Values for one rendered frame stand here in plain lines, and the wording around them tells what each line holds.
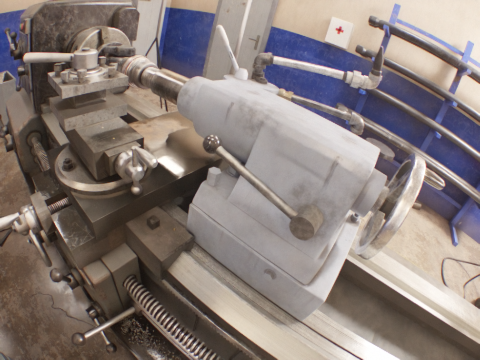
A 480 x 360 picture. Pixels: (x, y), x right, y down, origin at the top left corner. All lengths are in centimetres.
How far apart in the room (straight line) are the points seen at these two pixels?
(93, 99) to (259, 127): 40
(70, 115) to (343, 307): 87
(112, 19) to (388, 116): 316
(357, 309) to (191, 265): 52
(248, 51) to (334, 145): 374
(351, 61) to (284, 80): 106
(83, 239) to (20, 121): 89
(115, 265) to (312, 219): 43
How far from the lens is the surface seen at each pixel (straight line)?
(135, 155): 47
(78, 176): 59
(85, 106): 64
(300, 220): 39
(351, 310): 79
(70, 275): 75
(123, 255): 61
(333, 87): 357
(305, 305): 51
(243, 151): 48
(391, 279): 78
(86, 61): 62
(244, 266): 52
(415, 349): 91
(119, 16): 124
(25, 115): 133
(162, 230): 56
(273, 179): 44
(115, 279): 63
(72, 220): 60
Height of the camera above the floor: 130
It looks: 35 degrees down
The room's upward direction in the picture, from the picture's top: 17 degrees clockwise
